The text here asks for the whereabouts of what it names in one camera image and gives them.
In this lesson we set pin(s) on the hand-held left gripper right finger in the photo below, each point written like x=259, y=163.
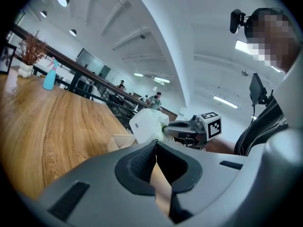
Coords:
x=213, y=169

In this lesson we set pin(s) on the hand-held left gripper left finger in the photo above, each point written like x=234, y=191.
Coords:
x=99, y=185

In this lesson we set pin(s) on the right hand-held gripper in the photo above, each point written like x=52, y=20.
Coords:
x=214, y=129

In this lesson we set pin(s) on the white cloth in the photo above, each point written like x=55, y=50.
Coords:
x=149, y=125

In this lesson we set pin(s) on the person's right forearm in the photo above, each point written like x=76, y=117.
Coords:
x=222, y=145

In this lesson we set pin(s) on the white cone lamp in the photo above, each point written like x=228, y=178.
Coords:
x=154, y=89

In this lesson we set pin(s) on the ceiling light panel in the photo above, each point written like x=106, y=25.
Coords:
x=162, y=80
x=241, y=46
x=138, y=75
x=226, y=102

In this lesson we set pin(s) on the person's black printed t-shirt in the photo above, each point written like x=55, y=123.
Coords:
x=258, y=131

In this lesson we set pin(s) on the large wooden table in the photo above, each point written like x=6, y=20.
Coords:
x=54, y=126

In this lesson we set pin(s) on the black chest-mounted screen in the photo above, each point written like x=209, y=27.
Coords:
x=256, y=91

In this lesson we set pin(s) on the round ceiling fixture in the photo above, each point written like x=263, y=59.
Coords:
x=245, y=73

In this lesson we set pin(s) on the black railing wooden handrail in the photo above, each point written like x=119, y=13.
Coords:
x=78, y=74

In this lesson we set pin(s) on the blue spray bottle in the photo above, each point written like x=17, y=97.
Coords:
x=50, y=78

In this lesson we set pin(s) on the person's head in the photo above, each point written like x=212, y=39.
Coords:
x=272, y=37

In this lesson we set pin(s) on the white bulbous vase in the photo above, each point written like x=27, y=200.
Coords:
x=25, y=70

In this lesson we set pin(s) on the dried reddish plant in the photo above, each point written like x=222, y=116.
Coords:
x=33, y=49

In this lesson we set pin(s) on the black head camera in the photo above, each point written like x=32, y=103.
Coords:
x=236, y=21

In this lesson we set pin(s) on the black picture frame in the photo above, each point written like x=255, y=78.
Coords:
x=7, y=59

